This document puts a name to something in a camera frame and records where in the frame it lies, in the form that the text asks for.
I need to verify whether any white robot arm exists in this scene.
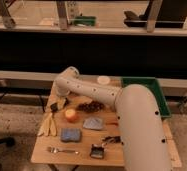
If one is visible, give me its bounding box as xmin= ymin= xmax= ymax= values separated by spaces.
xmin=54 ymin=67 xmax=172 ymax=171

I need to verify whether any peach fruit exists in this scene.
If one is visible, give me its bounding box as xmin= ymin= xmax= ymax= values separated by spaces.
xmin=64 ymin=109 xmax=78 ymax=122

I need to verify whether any bunch of bananas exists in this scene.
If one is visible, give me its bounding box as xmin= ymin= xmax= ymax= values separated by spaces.
xmin=38 ymin=112 xmax=57 ymax=136

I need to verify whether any bunch of dark grapes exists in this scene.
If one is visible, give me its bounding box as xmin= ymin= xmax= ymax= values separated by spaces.
xmin=76 ymin=101 xmax=105 ymax=113

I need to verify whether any blue sponge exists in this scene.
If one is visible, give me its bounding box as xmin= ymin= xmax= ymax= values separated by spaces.
xmin=60 ymin=128 xmax=82 ymax=142

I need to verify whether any grey blue cloth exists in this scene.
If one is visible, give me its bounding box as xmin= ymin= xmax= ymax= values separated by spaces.
xmin=83 ymin=117 xmax=103 ymax=130

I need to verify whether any white cup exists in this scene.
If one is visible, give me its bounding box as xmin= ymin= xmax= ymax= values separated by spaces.
xmin=97 ymin=76 xmax=110 ymax=85

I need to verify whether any metal fork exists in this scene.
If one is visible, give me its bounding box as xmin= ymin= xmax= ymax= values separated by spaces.
xmin=47 ymin=147 xmax=79 ymax=155

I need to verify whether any orange carrot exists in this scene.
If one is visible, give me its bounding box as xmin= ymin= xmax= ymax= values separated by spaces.
xmin=106 ymin=122 xmax=118 ymax=126

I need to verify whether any black binder clip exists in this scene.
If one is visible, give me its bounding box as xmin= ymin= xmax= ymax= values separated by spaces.
xmin=90 ymin=144 xmax=104 ymax=159

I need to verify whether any green box on shelf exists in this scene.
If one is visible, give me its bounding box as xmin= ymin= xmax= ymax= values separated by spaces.
xmin=73 ymin=16 xmax=96 ymax=26

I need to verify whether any green tray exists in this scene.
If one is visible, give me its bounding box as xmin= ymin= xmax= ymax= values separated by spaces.
xmin=121 ymin=77 xmax=172 ymax=119

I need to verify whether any black object on shelf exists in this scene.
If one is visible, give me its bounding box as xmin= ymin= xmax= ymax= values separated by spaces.
xmin=124 ymin=0 xmax=187 ymax=28

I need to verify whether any black handled tool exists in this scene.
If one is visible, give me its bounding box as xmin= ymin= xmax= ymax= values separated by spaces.
xmin=102 ymin=136 xmax=121 ymax=143

